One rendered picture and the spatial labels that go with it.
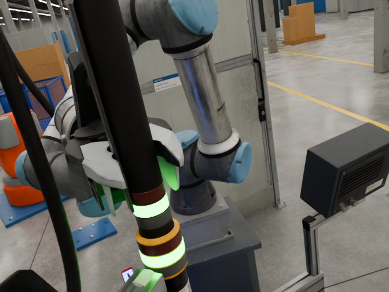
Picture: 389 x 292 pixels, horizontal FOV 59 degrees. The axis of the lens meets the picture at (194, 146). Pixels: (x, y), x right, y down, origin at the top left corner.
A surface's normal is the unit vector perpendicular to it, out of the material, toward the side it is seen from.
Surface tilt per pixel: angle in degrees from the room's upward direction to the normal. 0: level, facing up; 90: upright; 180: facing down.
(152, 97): 90
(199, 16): 85
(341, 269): 0
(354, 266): 0
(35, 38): 90
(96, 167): 42
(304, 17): 90
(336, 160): 15
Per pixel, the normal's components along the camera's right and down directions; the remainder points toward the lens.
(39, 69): 0.18, 0.33
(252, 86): 0.47, 0.24
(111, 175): -0.48, -0.42
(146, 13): -0.51, 0.41
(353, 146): -0.06, -0.82
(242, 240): -0.18, -0.92
